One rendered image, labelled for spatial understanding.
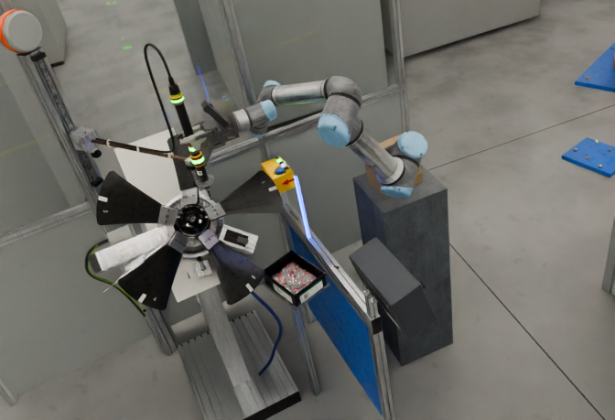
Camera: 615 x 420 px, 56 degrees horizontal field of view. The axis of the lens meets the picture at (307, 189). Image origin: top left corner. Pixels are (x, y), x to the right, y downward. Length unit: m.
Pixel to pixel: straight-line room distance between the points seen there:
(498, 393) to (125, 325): 1.98
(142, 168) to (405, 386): 1.63
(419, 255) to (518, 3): 4.23
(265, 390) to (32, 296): 1.25
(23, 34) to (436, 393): 2.37
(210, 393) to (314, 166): 1.31
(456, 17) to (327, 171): 3.15
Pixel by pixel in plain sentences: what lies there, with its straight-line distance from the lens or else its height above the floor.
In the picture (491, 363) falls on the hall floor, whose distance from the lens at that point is 3.13.
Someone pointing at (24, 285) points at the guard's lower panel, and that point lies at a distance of 3.21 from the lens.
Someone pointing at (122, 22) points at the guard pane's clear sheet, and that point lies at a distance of 2.69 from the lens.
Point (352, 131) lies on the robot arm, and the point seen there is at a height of 1.50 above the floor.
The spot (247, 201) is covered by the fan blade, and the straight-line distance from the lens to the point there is 2.28.
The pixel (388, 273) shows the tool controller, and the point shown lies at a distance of 1.79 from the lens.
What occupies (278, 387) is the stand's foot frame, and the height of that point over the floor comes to 0.08.
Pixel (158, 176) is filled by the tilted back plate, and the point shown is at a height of 1.23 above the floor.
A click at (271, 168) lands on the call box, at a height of 1.07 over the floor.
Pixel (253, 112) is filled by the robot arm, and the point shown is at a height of 1.54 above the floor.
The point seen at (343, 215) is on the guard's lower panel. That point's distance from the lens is 3.54.
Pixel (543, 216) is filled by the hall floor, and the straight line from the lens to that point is 3.95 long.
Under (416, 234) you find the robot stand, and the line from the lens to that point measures 2.55.
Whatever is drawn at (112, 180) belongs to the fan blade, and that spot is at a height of 1.40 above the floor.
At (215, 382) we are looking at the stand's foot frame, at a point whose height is 0.08.
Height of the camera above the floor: 2.50
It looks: 35 degrees down
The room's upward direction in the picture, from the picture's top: 12 degrees counter-clockwise
